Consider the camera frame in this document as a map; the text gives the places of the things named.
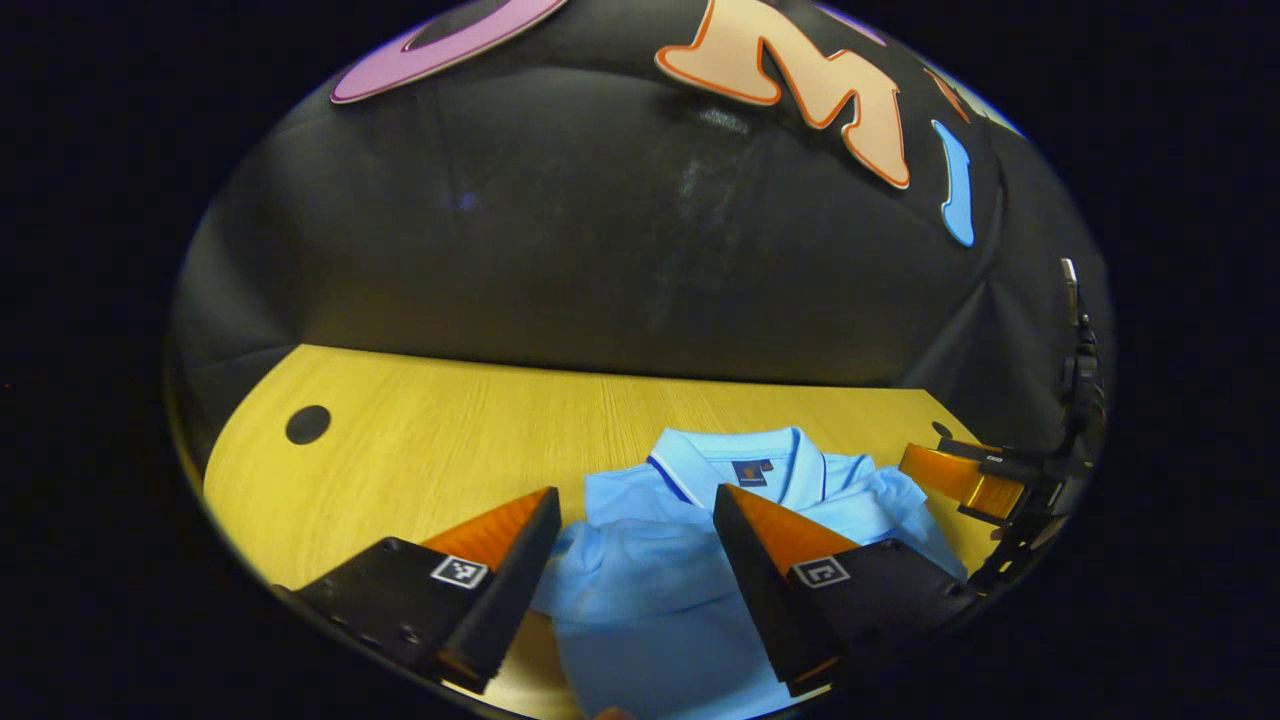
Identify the light blue T-shirt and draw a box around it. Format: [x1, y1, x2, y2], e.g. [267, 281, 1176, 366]
[530, 426, 971, 720]

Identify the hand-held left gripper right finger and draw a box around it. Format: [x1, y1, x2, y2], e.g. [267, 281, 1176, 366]
[712, 484, 981, 698]

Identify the black backdrop cloth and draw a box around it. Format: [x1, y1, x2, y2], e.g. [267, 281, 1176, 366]
[168, 0, 1113, 471]

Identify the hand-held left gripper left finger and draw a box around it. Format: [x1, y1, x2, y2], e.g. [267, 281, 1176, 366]
[285, 487, 563, 694]

